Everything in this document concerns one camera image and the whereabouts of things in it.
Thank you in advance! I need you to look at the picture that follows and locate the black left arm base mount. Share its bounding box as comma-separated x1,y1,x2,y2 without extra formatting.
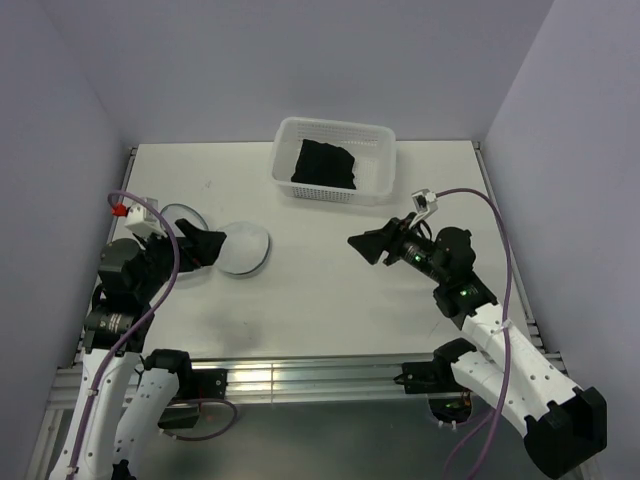
191,368,228,399

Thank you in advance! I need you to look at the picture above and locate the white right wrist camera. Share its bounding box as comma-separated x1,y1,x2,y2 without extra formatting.
411,189,438,221

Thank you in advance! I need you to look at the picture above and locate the aluminium extrusion rail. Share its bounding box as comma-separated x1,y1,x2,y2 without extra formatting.
49,352,571,409

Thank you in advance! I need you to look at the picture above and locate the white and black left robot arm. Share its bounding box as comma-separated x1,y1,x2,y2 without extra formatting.
50,219,226,479

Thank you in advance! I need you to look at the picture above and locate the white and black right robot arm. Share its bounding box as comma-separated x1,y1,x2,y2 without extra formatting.
347,218,608,479

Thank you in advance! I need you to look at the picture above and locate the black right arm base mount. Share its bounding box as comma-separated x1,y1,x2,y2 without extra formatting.
393,360,461,395

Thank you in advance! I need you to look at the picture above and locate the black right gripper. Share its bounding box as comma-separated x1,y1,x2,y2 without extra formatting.
347,212,447,284

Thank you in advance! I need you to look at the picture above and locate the white perforated plastic basket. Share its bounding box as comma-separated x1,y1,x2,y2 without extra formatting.
270,117,397,206

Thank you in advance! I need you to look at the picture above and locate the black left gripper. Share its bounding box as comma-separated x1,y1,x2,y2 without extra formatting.
133,217,225,300

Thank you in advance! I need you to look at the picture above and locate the black bra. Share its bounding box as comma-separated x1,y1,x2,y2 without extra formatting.
291,139,356,190

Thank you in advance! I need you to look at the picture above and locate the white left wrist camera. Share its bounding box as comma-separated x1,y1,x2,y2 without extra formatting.
111,202,165,239

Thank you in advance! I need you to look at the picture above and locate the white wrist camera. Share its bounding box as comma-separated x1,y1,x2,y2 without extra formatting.
111,202,165,239
411,189,438,221

